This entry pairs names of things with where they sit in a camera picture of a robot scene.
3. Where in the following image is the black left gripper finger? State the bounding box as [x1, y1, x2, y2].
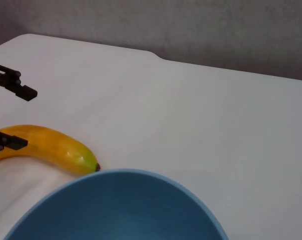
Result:
[0, 59, 38, 102]
[0, 127, 29, 155]

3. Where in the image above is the yellow plastic banana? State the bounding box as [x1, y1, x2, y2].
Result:
[0, 124, 101, 176]

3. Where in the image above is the blue plastic bowl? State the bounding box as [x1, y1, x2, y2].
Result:
[3, 168, 229, 240]

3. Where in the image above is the white table cover cloth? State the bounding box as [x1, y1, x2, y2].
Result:
[0, 33, 302, 240]

